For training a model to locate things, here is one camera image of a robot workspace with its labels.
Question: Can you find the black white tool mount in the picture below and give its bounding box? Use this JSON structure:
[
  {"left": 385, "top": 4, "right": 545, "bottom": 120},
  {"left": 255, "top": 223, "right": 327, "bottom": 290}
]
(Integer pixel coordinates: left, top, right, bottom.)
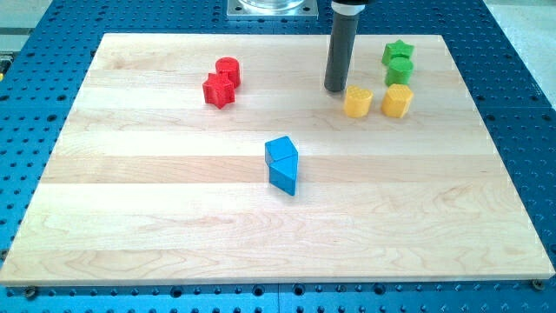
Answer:
[{"left": 331, "top": 0, "right": 370, "bottom": 16}]

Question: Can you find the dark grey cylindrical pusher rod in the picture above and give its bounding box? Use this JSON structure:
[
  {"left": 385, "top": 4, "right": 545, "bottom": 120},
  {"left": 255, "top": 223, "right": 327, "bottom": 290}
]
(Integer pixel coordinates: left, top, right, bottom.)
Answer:
[{"left": 324, "top": 13, "right": 359, "bottom": 92}]

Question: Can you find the yellow hexagon block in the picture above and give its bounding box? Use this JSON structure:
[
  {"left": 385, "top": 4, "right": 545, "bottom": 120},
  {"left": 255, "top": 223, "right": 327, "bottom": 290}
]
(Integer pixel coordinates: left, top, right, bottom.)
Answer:
[{"left": 381, "top": 83, "right": 414, "bottom": 118}]

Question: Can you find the green star block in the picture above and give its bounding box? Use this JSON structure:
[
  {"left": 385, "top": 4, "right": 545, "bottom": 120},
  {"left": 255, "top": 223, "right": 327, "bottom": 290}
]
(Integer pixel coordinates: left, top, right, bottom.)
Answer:
[{"left": 381, "top": 39, "right": 414, "bottom": 65}]

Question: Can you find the green cylinder block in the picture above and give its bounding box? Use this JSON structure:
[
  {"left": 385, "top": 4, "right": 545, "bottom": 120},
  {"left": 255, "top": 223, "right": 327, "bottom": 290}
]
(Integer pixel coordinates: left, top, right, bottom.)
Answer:
[{"left": 385, "top": 57, "right": 414, "bottom": 86}]

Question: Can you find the red cylinder block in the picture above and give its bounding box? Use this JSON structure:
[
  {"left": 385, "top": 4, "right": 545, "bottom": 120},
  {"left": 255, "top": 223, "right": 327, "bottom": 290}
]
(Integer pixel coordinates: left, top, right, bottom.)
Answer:
[{"left": 215, "top": 57, "right": 242, "bottom": 88}]

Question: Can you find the blue cube block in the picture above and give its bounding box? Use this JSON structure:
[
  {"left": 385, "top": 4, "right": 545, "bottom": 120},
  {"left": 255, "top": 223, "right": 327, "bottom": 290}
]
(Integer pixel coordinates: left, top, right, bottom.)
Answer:
[{"left": 264, "top": 136, "right": 298, "bottom": 165}]

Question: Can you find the red star block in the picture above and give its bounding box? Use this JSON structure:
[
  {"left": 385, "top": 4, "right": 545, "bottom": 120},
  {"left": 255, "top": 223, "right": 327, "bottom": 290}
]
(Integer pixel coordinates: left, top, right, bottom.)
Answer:
[{"left": 202, "top": 73, "right": 235, "bottom": 109}]

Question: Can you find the blue triangular prism block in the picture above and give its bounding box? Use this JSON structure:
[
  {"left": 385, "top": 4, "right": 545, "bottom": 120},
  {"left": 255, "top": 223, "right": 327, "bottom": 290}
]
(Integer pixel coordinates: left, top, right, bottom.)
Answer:
[{"left": 268, "top": 156, "right": 299, "bottom": 196}]

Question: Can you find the light wooden board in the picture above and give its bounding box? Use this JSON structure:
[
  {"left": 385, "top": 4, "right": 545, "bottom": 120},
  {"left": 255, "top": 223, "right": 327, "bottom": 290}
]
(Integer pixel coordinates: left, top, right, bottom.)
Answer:
[{"left": 1, "top": 33, "right": 554, "bottom": 286}]

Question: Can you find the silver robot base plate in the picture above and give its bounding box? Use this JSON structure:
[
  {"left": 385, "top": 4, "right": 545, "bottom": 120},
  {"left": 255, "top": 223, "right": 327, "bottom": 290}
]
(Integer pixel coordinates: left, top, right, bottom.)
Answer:
[{"left": 226, "top": 0, "right": 319, "bottom": 20}]

